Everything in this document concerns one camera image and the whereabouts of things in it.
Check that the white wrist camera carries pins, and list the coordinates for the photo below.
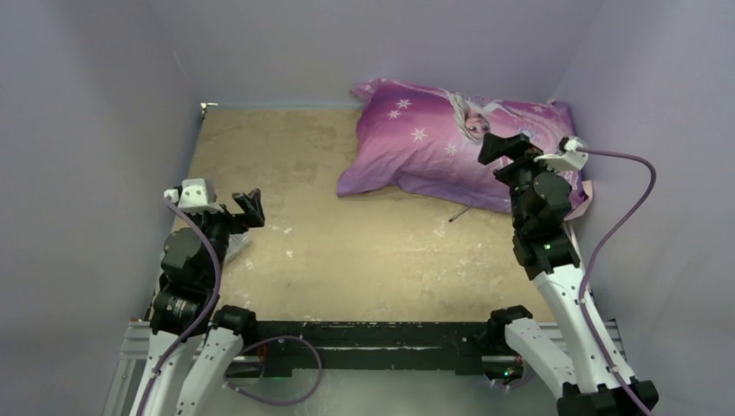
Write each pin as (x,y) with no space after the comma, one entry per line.
(569,156)
(194,196)

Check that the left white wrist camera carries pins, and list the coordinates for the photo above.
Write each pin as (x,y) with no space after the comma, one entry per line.
(194,196)

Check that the black base bar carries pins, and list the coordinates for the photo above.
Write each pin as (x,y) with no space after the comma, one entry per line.
(459,347)

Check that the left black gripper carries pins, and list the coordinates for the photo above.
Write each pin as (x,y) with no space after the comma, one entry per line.
(251,217)

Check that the pink pillow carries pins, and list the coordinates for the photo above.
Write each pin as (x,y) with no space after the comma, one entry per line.
(582,201)

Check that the purple printed pillowcase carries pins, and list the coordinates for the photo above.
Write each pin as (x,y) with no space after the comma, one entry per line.
(427,140)

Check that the clear plastic bag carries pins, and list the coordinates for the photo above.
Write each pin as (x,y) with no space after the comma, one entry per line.
(236,247)

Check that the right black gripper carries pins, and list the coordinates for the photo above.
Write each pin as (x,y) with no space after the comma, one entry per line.
(513,163)

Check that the yellow black screwdriver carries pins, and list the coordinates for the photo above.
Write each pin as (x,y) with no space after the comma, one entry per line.
(458,214)

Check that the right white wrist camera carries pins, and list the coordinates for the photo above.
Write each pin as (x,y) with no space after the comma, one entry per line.
(569,156)

